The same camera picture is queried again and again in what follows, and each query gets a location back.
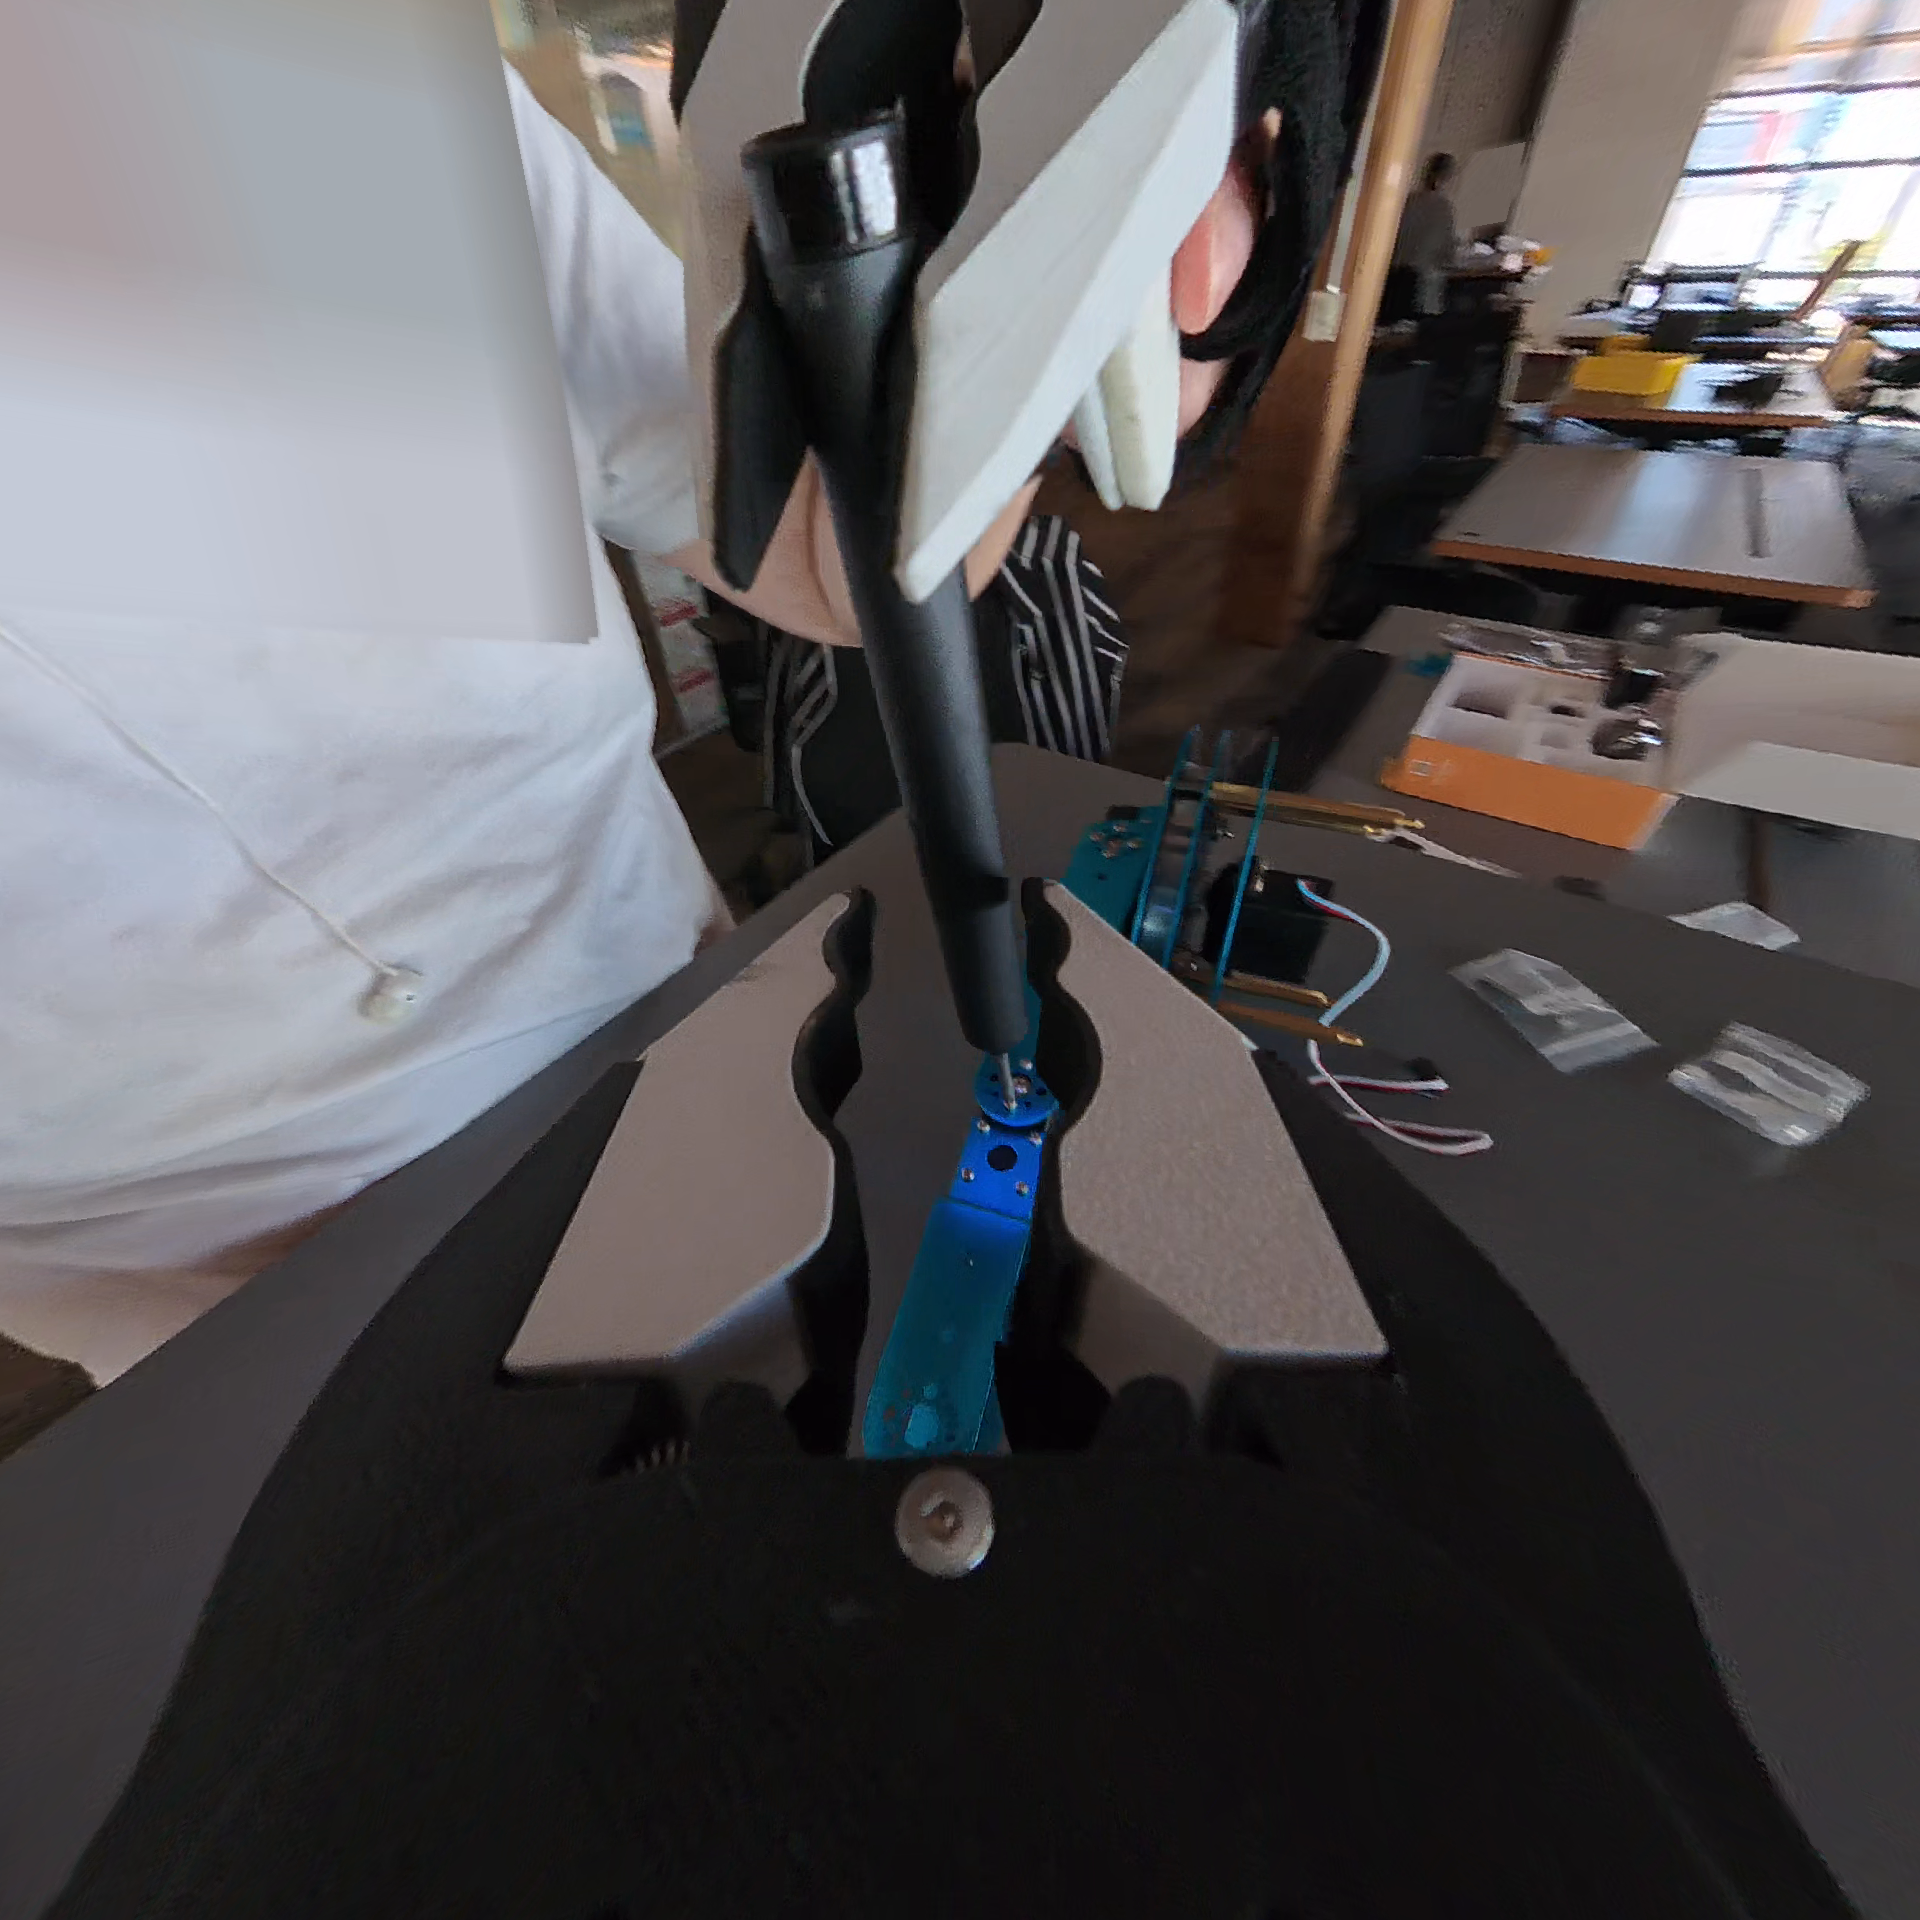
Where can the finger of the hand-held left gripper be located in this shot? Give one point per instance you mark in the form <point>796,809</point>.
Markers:
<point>1051,331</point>
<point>719,227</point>

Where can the black screwdriver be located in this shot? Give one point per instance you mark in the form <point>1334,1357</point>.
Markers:
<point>915,677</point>

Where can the brass standoff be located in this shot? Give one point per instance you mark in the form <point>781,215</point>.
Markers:
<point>1304,1028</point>
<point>1304,806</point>
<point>1277,991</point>

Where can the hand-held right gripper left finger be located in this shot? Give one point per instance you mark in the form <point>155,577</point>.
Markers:
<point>690,1201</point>

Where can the large window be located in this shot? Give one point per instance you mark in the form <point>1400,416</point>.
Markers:
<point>1784,181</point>

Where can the person's left hand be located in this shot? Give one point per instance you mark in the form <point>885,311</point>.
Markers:
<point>1216,271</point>

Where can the yellow bin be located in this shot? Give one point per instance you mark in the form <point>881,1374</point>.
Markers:
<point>1635,375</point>

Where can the cluttered wooden table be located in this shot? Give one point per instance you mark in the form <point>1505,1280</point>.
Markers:
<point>1726,414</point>

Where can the black servo motor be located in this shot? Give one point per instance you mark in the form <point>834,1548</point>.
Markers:
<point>1277,916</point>

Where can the orange white kit box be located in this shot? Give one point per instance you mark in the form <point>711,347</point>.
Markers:
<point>1515,793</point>

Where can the dark grey desk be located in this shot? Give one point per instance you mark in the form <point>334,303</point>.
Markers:
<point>1577,1277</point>

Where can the wooden edged grey table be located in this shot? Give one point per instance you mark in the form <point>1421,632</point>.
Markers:
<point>1635,510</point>

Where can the striped black white cloth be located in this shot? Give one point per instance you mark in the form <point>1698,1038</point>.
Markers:
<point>1059,632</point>

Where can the wooden post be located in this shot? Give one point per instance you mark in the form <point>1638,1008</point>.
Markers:
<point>1372,302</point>

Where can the small clear zip bag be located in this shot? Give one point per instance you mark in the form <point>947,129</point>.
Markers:
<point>1770,1083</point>
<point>1734,928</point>
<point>1553,1008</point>

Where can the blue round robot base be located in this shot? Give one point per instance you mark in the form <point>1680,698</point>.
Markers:
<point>1110,877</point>

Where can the person's left forearm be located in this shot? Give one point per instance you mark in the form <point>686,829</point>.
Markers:
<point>796,577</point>

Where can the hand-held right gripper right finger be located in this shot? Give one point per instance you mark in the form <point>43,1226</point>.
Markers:
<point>1201,1201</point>

